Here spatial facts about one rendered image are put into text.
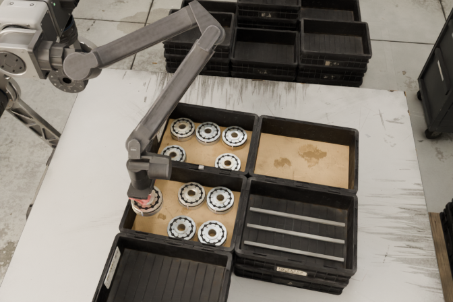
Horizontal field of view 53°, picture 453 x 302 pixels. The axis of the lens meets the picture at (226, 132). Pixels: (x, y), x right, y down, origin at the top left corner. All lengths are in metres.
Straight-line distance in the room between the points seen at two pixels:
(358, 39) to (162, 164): 1.91
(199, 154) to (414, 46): 2.36
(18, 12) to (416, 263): 1.60
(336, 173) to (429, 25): 2.40
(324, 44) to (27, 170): 1.96
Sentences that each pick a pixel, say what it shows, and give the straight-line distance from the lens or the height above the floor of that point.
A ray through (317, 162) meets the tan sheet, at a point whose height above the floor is 0.83.
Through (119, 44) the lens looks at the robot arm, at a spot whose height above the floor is 1.50.
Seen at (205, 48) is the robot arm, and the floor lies 1.53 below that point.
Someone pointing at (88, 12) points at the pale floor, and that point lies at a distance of 3.97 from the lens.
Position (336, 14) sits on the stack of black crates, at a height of 0.38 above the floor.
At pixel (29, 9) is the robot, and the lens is 1.46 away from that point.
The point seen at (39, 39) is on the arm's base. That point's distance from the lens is 1.39.
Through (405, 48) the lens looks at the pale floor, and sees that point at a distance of 3.77.
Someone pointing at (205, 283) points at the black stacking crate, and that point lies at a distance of 1.61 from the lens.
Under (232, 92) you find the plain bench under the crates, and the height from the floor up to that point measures 0.70.
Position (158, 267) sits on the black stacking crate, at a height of 0.83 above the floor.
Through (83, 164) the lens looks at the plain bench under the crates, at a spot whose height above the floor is 0.70.
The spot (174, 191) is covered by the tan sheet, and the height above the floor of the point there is 0.83.
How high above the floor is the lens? 2.35
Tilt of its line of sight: 53 degrees down
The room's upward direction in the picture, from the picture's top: 1 degrees clockwise
